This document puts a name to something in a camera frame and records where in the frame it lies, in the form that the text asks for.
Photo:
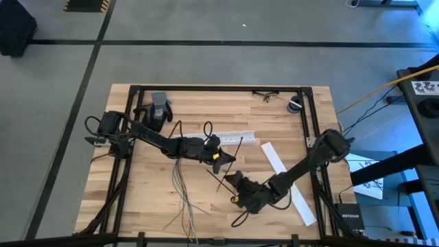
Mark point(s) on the orange black striped board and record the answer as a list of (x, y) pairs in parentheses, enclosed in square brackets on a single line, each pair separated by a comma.
[(85, 5)]

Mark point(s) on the white duct cover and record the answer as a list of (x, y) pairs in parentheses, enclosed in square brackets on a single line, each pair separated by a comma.
[(274, 158)]

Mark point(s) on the white marker print sheet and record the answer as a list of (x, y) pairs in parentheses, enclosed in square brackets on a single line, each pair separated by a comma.
[(425, 88)]

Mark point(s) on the black case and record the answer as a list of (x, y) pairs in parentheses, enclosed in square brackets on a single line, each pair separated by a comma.
[(15, 27)]

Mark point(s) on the black work glove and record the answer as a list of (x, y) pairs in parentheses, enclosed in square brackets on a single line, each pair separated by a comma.
[(147, 115)]

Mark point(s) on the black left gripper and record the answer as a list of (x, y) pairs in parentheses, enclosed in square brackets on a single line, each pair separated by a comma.
[(211, 149)]

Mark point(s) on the black tape roll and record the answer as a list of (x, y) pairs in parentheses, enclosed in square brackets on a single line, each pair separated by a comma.
[(293, 108)]

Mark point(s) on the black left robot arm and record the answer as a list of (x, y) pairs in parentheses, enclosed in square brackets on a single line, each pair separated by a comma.
[(151, 135)]

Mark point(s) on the white paper sheet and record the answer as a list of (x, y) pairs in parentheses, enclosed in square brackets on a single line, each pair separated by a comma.
[(372, 190)]

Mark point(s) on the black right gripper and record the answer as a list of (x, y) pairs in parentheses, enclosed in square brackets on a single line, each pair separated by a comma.
[(254, 197)]

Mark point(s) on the black power adapter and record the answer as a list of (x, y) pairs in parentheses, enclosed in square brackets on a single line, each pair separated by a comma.
[(394, 100)]

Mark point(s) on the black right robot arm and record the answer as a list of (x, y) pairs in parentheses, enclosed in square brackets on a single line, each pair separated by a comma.
[(302, 164)]

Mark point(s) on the black safety glasses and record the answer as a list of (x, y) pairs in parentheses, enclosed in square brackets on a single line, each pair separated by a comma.
[(265, 97)]

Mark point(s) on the grey cuffed work glove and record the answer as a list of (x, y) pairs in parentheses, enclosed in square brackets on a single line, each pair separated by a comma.
[(158, 103)]

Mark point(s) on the black aluminium rig frame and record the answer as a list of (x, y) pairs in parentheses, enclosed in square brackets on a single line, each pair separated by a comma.
[(219, 88)]

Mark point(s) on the dark desk foot bar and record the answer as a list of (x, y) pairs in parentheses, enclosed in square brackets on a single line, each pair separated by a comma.
[(387, 2)]

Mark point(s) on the black zip tie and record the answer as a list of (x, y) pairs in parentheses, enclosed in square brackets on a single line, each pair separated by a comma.
[(239, 145)]

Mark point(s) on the black side table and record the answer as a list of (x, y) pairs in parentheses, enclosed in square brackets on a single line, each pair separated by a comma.
[(416, 130)]

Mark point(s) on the black Netgear network switch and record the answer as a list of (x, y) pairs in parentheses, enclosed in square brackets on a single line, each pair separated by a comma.
[(350, 216)]

